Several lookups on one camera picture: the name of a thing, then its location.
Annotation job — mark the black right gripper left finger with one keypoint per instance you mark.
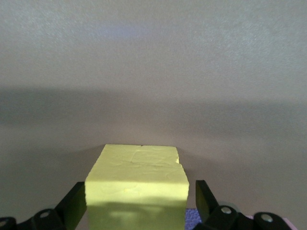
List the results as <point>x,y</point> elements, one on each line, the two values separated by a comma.
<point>72,206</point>

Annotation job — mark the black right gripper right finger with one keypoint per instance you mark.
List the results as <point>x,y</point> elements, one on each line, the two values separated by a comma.
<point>207,208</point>

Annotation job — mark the purple foam cube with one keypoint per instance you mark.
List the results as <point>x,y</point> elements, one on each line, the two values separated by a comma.
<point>190,218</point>

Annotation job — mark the yellow foam cube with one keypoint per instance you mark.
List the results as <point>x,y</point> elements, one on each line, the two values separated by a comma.
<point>134,182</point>

